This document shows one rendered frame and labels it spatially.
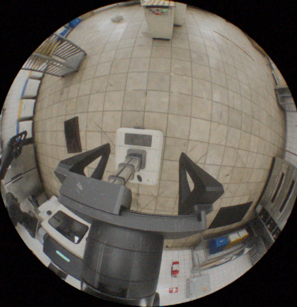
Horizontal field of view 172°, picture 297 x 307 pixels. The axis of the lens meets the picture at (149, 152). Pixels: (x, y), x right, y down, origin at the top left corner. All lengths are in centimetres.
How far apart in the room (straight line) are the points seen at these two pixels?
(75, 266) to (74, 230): 14
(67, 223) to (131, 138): 104
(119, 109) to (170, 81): 78
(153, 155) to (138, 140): 22
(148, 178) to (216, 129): 111
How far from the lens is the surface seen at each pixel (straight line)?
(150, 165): 123
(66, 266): 41
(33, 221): 55
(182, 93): 151
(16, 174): 350
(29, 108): 381
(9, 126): 425
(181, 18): 247
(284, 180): 286
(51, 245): 46
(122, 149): 125
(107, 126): 159
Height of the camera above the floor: 141
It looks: 75 degrees down
